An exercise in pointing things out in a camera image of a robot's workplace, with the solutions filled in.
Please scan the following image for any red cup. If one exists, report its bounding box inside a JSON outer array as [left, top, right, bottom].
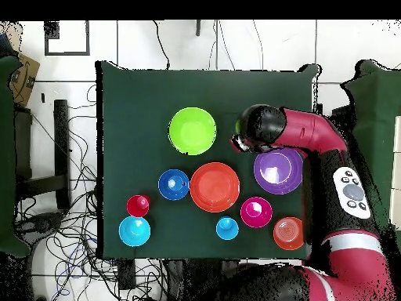
[[125, 194, 151, 218]]

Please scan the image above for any purple bowl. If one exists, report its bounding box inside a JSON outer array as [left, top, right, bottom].
[[253, 147, 304, 196]]

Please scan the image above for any deep orange bowl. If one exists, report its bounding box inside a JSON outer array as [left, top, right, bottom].
[[273, 216, 305, 252]]

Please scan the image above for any black box on floor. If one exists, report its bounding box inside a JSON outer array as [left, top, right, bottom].
[[117, 258, 136, 291]]

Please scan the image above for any cardboard box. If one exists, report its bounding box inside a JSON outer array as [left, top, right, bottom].
[[9, 53, 41, 107]]

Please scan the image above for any grey machine base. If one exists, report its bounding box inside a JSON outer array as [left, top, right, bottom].
[[15, 212, 65, 242]]

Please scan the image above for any dark green tablecloth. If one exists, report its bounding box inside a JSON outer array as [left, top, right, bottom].
[[95, 60, 320, 261]]

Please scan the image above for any black square frame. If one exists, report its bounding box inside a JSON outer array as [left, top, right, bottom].
[[44, 20, 91, 56]]

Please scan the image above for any dark blue bowl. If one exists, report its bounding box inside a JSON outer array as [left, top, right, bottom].
[[157, 169, 191, 201]]

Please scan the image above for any light blue bowl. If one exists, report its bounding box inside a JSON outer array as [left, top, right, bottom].
[[117, 216, 152, 248]]

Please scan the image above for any wide orange bowl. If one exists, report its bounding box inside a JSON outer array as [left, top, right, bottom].
[[189, 161, 241, 213]]

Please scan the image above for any light blue cup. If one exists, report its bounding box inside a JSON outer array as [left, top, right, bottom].
[[215, 215, 240, 241]]

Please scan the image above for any magenta bowl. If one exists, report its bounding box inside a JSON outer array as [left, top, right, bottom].
[[240, 196, 273, 229]]

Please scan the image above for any tangle of black cables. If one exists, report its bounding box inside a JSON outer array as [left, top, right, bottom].
[[13, 84, 176, 301]]

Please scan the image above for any large green bowl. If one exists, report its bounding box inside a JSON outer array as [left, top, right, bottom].
[[168, 107, 218, 157]]

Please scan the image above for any black cable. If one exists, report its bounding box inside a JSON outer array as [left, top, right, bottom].
[[152, 20, 171, 70]]

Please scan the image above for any green cloth side table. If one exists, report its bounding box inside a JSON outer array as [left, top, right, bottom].
[[0, 55, 31, 258], [339, 59, 401, 242]]

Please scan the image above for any black metal stand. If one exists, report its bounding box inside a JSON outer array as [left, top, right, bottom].
[[13, 99, 71, 210], [312, 103, 356, 148]]

